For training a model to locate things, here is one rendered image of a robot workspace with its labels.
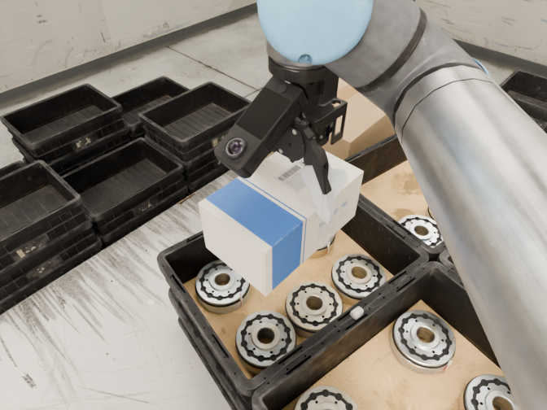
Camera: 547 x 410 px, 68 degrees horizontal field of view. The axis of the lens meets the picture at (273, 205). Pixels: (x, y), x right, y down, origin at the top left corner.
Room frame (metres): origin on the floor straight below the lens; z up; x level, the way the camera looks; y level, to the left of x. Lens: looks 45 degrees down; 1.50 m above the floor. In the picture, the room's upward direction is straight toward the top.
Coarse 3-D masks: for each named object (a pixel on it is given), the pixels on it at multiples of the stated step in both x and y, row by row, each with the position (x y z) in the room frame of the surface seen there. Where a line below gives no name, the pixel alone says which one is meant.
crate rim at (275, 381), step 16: (416, 272) 0.41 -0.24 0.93; (448, 272) 0.41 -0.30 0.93; (400, 288) 0.39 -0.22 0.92; (464, 288) 0.38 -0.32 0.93; (384, 304) 0.35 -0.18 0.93; (352, 320) 0.32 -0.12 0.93; (336, 336) 0.29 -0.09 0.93; (320, 352) 0.27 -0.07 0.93; (288, 368) 0.24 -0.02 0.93; (272, 384) 0.22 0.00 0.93; (256, 400) 0.20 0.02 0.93
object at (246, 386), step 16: (368, 208) 0.56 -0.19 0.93; (384, 224) 0.52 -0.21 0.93; (192, 240) 0.48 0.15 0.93; (400, 240) 0.48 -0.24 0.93; (160, 256) 0.44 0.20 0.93; (400, 272) 0.41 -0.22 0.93; (176, 288) 0.38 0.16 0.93; (384, 288) 0.38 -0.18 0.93; (192, 304) 0.35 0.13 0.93; (368, 304) 0.35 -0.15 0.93; (336, 320) 0.32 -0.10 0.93; (208, 336) 0.29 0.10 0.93; (320, 336) 0.29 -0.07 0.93; (224, 352) 0.27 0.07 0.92; (288, 352) 0.27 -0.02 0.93; (304, 352) 0.27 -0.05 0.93; (224, 368) 0.25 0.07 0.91; (272, 368) 0.24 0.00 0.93; (240, 384) 0.22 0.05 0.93; (256, 384) 0.22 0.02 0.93
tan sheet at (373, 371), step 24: (432, 312) 0.39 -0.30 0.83; (384, 336) 0.35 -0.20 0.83; (456, 336) 0.35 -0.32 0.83; (360, 360) 0.30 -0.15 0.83; (384, 360) 0.30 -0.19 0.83; (456, 360) 0.30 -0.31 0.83; (480, 360) 0.30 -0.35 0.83; (336, 384) 0.26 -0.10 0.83; (360, 384) 0.26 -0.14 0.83; (384, 384) 0.26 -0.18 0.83; (408, 384) 0.26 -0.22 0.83; (432, 384) 0.26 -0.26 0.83; (456, 384) 0.26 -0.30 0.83; (288, 408) 0.22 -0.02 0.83; (360, 408) 0.22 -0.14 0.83; (384, 408) 0.22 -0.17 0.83; (408, 408) 0.22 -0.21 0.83; (432, 408) 0.22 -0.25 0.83; (456, 408) 0.22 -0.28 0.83
